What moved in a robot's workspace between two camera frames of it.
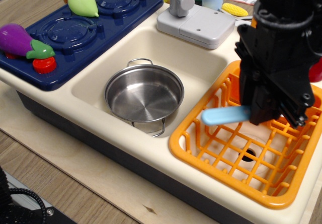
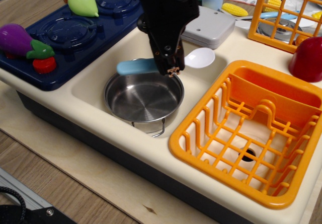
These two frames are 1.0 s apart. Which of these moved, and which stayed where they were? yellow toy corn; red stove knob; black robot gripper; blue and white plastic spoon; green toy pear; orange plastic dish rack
Moved: black robot gripper; blue and white plastic spoon
Stayed: red stove knob; yellow toy corn; orange plastic dish rack; green toy pear
